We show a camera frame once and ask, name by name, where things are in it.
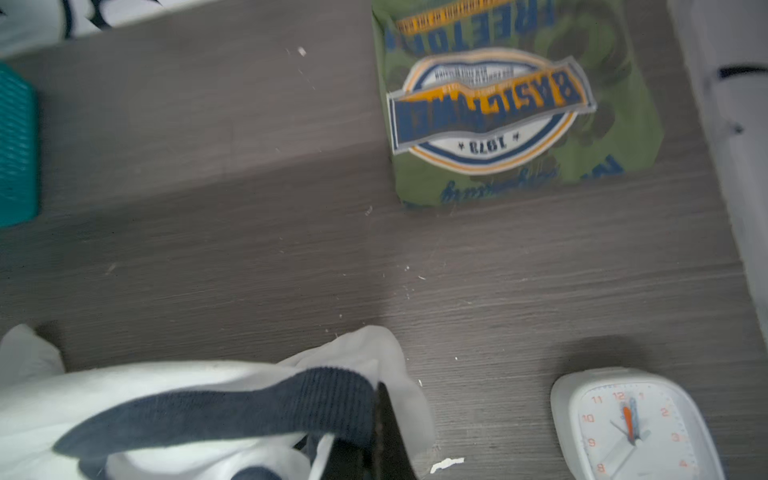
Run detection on white grey tank top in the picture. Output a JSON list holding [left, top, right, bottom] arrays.
[[1, 325, 435, 479]]

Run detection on green tank top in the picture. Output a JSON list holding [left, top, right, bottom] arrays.
[[371, 0, 664, 206]]

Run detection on teal plastic basket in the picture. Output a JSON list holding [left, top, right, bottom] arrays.
[[0, 64, 39, 228]]

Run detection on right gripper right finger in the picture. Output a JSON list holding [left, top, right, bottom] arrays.
[[369, 382, 417, 480]]

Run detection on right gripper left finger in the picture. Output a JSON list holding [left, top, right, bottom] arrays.
[[320, 439, 371, 480]]

